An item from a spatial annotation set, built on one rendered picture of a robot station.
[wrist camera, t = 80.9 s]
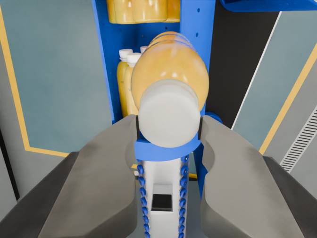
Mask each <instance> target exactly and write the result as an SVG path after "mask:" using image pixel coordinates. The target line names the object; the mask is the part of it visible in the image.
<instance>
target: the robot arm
mask: <svg viewBox="0 0 317 238"><path fill-rule="evenodd" d="M138 138H140V129H139V120H138V115H134V114H130V115H128V116H126V117H124V118H123V119H121V120H120V121H118V122H116V123H115V124H113V125H111V126H110V127H108V128H107V129H105V130H103V131H101V132H100V133H99V134H97V135H96V136H95V137H94V138H92V139H91V140H90V141H89V142H88V143H87V144H86V145H85V146H84V147H83V148H82V149H81V150H80V151H78V152H71V153H70V154H69V155H68V156H67V157H66V158H65V159H63V160H62V161H61V162H60V163H59V164H58V165H57V166H56V167H55V168H54V169H53V170H52V171H51V172H50V173H49V174H48V175H47V176H46V177H44V178H43V179H42V180H41V181H40V182H39V183H38V184H37V185H36V186H35V187H34V188H33V189H32V190H31V191H30V192H29V193H28V194H26V195H25V196H24V197H23V198H22V199H21V200H20V201H19V202H18V203H17V204H16V205H15V206H14V207H13V208H12V209H11V210H10V212H9V213H8V214H7V215H6V216H5V217H4V218H3V219H2V221H1V222H0V238H126V237H128V236H129V235H130V234H131V233H133V232H134V230H135V229H136V226H137V195H136V184H135V174H134V172H133V171H132V170H131V169H130V168H131V167H132V165H133V164H134V163H135V148H134V143H135V142H136V140H137V139H138ZM198 140H200V141H201V142H202V144H203V145H204V150H203V157H202V164H203V165H204V166H205V168H206V169H207V171H208V173H207V174H206V176H205V179H204V186H203V192H202V198H201V204H200V226H201V230H202V232H203V233H204V235H205V236H206V237H208V238H317V199H316V198H315V197H314V196H313V195H312V194H311V193H310V192H309V191H307V190H306V189H305V188H304V187H303V186H302V185H301V184H300V183H299V182H298V181H297V180H296V179H295V178H294V177H293V176H291V175H290V174H289V173H288V172H287V171H286V170H285V169H284V168H283V167H282V166H281V165H280V164H279V163H278V162H277V161H275V160H274V159H273V158H272V157H269V156H263V155H262V154H261V153H260V152H259V151H258V150H257V149H256V148H255V147H254V146H253V145H252V144H251V143H249V142H248V141H247V140H246V139H245V138H243V137H242V136H240V135H239V134H237V133H236V132H234V131H233V130H231V129H230V128H228V127H226V126H225V125H223V124H222V123H220V122H218V121H217V120H215V119H214V118H212V117H210V116H208V115H205V116H201V117H200V125H199V130H198Z"/></svg>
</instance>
